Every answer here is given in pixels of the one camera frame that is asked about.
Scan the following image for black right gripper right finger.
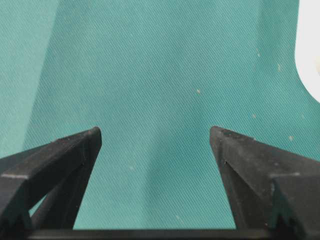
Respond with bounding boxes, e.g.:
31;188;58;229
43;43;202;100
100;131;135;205
209;126;320;240

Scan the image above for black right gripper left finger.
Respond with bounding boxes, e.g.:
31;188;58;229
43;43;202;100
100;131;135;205
0;127;102;240

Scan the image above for white plastic case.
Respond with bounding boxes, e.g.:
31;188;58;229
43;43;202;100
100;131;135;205
295;0;320;102

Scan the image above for green table cloth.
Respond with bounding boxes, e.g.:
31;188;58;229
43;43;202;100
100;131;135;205
0;0;320;229

